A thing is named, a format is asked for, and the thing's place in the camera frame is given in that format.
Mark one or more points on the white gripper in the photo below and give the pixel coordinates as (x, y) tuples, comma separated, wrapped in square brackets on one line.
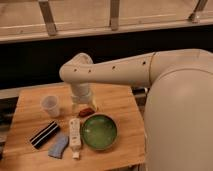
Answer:
[(81, 93)]

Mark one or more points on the red pepper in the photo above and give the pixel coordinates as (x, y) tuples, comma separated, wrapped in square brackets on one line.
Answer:
[(86, 112)]

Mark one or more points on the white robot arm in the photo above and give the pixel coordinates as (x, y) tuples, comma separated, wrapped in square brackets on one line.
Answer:
[(178, 116)]

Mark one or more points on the clear plastic cup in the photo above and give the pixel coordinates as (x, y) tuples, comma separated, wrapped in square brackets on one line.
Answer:
[(50, 104)]

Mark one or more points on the white remote controller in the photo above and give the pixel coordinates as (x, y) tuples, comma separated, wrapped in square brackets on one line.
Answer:
[(74, 137)]

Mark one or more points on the green bowl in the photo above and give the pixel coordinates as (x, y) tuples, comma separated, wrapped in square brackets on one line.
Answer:
[(99, 132)]

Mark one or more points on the blue cloth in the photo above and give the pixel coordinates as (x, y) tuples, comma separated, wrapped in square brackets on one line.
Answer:
[(57, 149)]

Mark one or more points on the black white striped case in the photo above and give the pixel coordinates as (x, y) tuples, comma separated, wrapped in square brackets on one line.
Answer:
[(44, 135)]

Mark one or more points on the metal railing post left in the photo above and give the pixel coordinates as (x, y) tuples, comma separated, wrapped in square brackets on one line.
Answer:
[(47, 17)]

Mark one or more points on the metal railing post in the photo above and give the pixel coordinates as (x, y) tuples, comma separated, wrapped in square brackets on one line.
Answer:
[(47, 17), (114, 14), (195, 15)]

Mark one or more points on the metal railing post middle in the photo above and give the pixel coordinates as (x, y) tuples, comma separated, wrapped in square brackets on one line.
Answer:
[(114, 14)]

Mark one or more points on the metal railing post right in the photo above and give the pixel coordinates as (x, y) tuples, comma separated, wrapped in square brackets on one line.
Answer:
[(195, 15)]

